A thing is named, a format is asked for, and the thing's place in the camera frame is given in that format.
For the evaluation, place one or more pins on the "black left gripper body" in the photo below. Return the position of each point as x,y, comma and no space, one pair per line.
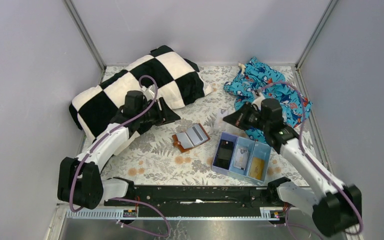
158,111

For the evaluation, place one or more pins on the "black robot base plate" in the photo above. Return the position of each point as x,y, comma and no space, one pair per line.
213,198

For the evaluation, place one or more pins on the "black white checkered blanket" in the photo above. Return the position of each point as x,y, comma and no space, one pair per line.
178,80

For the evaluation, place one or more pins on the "white magnetic stripe card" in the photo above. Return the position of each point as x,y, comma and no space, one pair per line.
196,135

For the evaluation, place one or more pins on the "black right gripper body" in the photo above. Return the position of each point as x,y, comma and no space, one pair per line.
245,115

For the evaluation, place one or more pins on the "brown leather card holder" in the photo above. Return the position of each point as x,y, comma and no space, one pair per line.
182,141

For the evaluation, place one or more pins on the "blue shark print cloth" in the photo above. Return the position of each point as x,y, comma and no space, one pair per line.
257,81

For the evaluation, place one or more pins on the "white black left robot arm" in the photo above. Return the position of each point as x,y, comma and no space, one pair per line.
80,182

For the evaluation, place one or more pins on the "slotted grey cable duct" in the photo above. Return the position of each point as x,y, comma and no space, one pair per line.
145,213

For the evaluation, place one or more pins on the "floral patterned table mat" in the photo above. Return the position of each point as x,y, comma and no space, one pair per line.
151,159

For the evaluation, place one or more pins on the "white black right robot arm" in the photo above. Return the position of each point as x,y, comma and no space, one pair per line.
333,206

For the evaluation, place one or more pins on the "grey credit card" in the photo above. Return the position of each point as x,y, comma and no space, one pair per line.
241,157

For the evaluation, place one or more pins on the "gold credit card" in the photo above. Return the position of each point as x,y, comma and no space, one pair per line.
256,168

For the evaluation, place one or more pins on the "purple blue card organizer box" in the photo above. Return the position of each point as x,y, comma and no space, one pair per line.
256,148

